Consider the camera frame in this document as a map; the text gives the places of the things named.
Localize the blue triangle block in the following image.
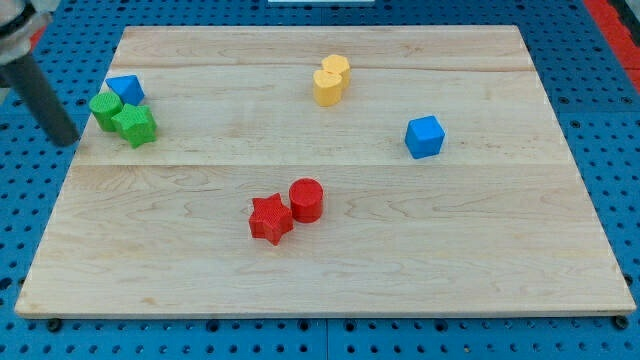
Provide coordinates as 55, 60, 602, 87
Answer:
106, 75, 145, 106

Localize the robot arm end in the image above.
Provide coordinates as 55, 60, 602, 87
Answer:
1, 0, 61, 65

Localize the blue cube block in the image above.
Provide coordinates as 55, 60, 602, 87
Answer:
404, 115, 445, 159

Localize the wooden board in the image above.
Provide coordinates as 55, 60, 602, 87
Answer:
15, 25, 636, 319

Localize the red cylinder block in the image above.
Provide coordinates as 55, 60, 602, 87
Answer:
289, 178, 324, 223

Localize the red star block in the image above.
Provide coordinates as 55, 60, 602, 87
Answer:
248, 193, 294, 246

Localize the yellow heart block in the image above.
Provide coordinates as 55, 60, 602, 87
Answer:
312, 70, 343, 107

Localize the yellow hexagon block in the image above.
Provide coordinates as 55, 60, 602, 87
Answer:
321, 54, 351, 89

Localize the green star block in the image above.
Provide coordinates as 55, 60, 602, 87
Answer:
112, 104, 157, 148

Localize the green cylinder block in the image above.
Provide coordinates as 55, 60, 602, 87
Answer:
89, 91, 123, 132

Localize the grey pusher rod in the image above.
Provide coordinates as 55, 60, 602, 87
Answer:
1, 54, 80, 147

